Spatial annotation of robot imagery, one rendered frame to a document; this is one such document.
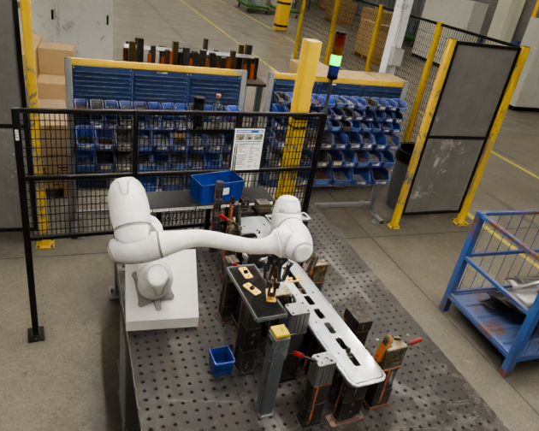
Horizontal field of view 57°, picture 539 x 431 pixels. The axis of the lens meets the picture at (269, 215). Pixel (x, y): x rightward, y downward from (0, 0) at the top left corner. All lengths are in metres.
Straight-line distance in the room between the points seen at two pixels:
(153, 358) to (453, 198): 4.26
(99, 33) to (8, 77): 4.92
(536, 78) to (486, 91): 7.77
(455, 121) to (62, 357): 4.13
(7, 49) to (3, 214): 1.31
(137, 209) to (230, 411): 0.99
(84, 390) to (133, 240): 1.68
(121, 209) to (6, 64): 2.35
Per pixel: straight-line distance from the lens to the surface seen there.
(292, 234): 1.70
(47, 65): 6.76
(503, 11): 9.70
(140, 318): 2.59
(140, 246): 1.81
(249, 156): 3.30
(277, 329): 2.01
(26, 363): 3.55
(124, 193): 1.86
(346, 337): 2.32
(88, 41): 8.87
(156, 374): 2.43
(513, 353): 4.04
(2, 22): 3.97
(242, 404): 2.34
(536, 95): 13.49
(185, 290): 2.63
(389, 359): 2.28
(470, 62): 5.30
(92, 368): 3.46
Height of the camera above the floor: 2.46
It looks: 28 degrees down
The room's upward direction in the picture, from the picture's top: 10 degrees clockwise
